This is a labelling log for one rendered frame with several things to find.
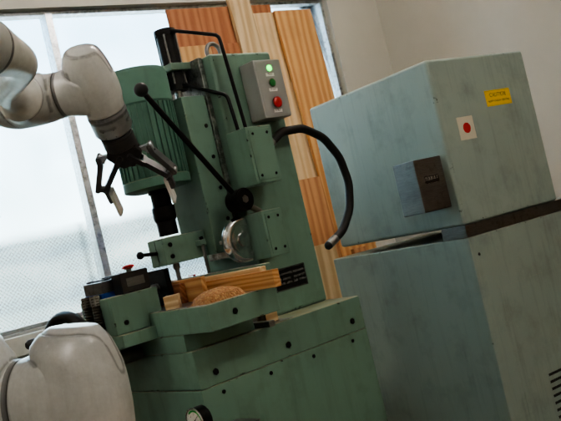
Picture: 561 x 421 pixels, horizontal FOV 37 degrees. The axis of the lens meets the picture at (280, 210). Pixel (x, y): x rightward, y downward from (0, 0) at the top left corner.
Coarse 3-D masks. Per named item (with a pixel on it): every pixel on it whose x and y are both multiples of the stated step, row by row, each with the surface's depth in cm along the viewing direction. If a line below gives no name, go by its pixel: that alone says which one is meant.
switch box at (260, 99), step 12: (252, 60) 226; (264, 60) 228; (276, 60) 231; (240, 72) 229; (252, 72) 226; (264, 72) 227; (276, 72) 230; (252, 84) 227; (264, 84) 226; (276, 84) 229; (252, 96) 227; (264, 96) 226; (252, 108) 228; (264, 108) 225; (276, 108) 228; (288, 108) 231; (252, 120) 229; (264, 120) 229; (276, 120) 235
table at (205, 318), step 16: (272, 288) 198; (208, 304) 185; (224, 304) 188; (240, 304) 191; (256, 304) 194; (272, 304) 197; (160, 320) 198; (176, 320) 193; (192, 320) 189; (208, 320) 184; (224, 320) 187; (240, 320) 190; (128, 336) 194; (144, 336) 197; (160, 336) 199
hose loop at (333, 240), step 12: (276, 132) 229; (288, 132) 232; (300, 132) 236; (312, 132) 238; (324, 144) 243; (336, 156) 245; (348, 180) 246; (348, 192) 246; (348, 204) 246; (348, 216) 244; (336, 240) 240
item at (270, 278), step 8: (256, 272) 194; (264, 272) 192; (272, 272) 190; (216, 280) 206; (224, 280) 203; (232, 280) 201; (240, 280) 199; (248, 280) 197; (256, 280) 195; (264, 280) 193; (272, 280) 191; (208, 288) 208; (248, 288) 197; (256, 288) 195; (264, 288) 193
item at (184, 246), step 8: (192, 232) 219; (200, 232) 221; (160, 240) 213; (168, 240) 214; (176, 240) 216; (184, 240) 217; (192, 240) 219; (152, 248) 216; (160, 248) 214; (168, 248) 213; (176, 248) 215; (184, 248) 217; (192, 248) 218; (200, 248) 220; (152, 256) 217; (160, 256) 214; (168, 256) 213; (176, 256) 215; (184, 256) 216; (192, 256) 218; (200, 256) 220; (152, 264) 217; (160, 264) 215; (168, 264) 213; (176, 264) 218
